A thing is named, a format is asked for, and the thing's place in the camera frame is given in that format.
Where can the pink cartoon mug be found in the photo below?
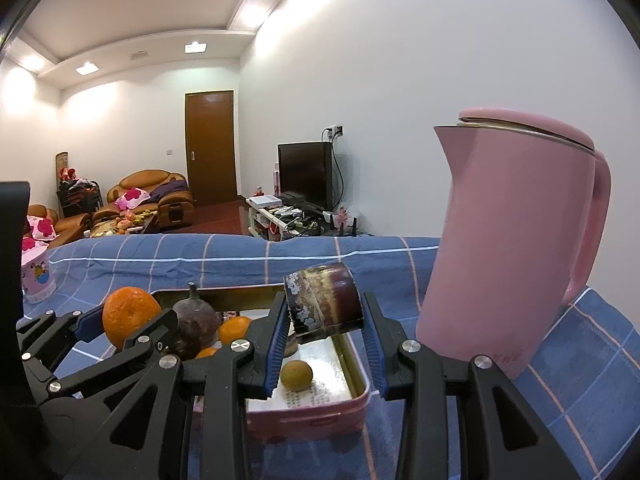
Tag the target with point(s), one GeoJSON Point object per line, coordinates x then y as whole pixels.
{"type": "Point", "coordinates": [37, 277]}

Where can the brown leather sofa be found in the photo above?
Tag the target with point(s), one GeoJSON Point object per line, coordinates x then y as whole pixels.
{"type": "Point", "coordinates": [72, 222]}

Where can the pink electric kettle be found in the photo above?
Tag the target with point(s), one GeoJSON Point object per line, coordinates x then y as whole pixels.
{"type": "Point", "coordinates": [500, 235]}

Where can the dark purple mangosteen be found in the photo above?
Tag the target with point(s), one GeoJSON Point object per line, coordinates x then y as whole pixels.
{"type": "Point", "coordinates": [195, 325]}

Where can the pink floral cushion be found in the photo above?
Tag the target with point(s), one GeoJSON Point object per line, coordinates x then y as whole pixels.
{"type": "Point", "coordinates": [32, 245]}
{"type": "Point", "coordinates": [129, 199]}
{"type": "Point", "coordinates": [40, 227]}

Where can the brown longan fruit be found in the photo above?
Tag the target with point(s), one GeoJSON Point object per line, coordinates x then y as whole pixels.
{"type": "Point", "coordinates": [296, 376]}

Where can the large orange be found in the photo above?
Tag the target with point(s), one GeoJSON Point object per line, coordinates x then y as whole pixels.
{"type": "Point", "coordinates": [130, 315]}

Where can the medium orange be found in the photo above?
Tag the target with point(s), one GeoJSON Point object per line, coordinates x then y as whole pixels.
{"type": "Point", "coordinates": [235, 330]}

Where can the black router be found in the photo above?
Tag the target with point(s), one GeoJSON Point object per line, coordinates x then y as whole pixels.
{"type": "Point", "coordinates": [345, 228]}

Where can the square recessed ceiling light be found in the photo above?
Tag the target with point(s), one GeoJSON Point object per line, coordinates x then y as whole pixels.
{"type": "Point", "coordinates": [195, 47]}
{"type": "Point", "coordinates": [86, 67]}

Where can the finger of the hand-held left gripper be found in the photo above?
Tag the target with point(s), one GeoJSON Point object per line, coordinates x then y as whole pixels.
{"type": "Point", "coordinates": [150, 337]}
{"type": "Point", "coordinates": [89, 324]}

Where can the black television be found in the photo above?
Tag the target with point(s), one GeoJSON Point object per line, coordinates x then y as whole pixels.
{"type": "Point", "coordinates": [305, 175]}

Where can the printed paper leaflet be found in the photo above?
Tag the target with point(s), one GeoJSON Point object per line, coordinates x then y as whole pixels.
{"type": "Point", "coordinates": [325, 365]}

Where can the wall power socket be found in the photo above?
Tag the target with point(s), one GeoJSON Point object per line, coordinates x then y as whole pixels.
{"type": "Point", "coordinates": [336, 131]}

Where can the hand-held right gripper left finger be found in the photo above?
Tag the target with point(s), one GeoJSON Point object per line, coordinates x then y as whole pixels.
{"type": "Point", "coordinates": [272, 355]}

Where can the blue checked tablecloth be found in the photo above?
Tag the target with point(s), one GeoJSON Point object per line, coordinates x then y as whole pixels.
{"type": "Point", "coordinates": [175, 250]}

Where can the small orange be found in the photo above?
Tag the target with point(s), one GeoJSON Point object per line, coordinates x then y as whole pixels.
{"type": "Point", "coordinates": [206, 353]}

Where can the brown leather armchair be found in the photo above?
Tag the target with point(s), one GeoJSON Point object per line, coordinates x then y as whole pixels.
{"type": "Point", "coordinates": [170, 205]}

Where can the purple sugarcane piece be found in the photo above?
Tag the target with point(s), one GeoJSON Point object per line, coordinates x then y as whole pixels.
{"type": "Point", "coordinates": [330, 300]}

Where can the brown wooden door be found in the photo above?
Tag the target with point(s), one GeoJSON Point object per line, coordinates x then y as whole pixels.
{"type": "Point", "coordinates": [210, 147]}

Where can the pink metal tin box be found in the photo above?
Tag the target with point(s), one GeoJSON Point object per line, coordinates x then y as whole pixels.
{"type": "Point", "coordinates": [310, 417]}

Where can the coffee table with food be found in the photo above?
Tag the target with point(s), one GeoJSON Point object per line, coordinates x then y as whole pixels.
{"type": "Point", "coordinates": [122, 225]}

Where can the white television stand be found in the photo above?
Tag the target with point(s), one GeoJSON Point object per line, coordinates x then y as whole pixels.
{"type": "Point", "coordinates": [270, 217]}

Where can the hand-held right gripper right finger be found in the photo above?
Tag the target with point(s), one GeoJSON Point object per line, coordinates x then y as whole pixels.
{"type": "Point", "coordinates": [372, 355]}

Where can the black rack with clothes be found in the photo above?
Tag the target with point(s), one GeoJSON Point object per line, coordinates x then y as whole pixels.
{"type": "Point", "coordinates": [80, 195]}

